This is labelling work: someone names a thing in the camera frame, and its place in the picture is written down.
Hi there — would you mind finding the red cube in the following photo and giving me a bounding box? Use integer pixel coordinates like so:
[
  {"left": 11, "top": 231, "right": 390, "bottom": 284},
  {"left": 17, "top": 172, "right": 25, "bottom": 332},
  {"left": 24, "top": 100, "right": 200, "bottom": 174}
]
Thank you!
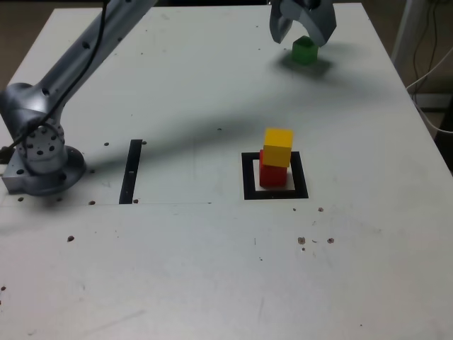
[{"left": 259, "top": 149, "right": 288, "bottom": 188}]

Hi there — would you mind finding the yellow cube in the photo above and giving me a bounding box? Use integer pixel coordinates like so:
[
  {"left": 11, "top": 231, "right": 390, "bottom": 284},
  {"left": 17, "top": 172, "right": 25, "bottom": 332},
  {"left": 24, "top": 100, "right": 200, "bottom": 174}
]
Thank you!
[{"left": 262, "top": 127, "right": 294, "bottom": 168}]

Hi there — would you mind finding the black tape strip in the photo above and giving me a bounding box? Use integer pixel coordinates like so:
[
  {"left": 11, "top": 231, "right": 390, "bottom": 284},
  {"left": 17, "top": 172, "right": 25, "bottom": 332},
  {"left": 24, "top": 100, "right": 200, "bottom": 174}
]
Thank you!
[{"left": 118, "top": 139, "right": 142, "bottom": 205}]

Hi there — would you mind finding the black tape square outline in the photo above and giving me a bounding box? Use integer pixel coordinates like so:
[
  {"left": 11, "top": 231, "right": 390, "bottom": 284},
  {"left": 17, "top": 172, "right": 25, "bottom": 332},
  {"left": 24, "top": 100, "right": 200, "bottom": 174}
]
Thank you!
[{"left": 241, "top": 151, "right": 309, "bottom": 201}]

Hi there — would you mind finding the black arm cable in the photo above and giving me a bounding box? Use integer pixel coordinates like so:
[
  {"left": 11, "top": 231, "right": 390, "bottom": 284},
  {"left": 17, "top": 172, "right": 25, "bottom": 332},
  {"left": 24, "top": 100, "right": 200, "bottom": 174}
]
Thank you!
[{"left": 0, "top": 0, "right": 109, "bottom": 160}]

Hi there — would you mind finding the green cube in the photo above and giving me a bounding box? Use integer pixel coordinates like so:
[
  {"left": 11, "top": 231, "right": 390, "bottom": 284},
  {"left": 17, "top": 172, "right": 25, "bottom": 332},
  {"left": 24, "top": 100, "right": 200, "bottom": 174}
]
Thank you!
[{"left": 292, "top": 35, "right": 319, "bottom": 66}]

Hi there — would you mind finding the white post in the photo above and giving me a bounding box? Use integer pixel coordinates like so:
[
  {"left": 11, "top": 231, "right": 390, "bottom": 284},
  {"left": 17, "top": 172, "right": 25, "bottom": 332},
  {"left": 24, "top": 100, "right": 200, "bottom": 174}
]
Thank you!
[{"left": 391, "top": 0, "right": 425, "bottom": 68}]

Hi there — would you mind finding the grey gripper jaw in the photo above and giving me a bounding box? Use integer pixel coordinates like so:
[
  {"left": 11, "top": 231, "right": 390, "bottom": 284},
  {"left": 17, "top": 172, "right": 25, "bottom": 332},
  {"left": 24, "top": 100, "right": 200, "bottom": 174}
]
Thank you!
[
  {"left": 282, "top": 0, "right": 338, "bottom": 47},
  {"left": 269, "top": 0, "right": 294, "bottom": 45}
]

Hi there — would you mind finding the white cable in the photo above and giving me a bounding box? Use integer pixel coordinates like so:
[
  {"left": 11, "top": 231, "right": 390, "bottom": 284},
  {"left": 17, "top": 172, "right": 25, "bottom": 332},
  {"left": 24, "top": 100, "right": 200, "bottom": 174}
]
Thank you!
[{"left": 405, "top": 45, "right": 453, "bottom": 134}]

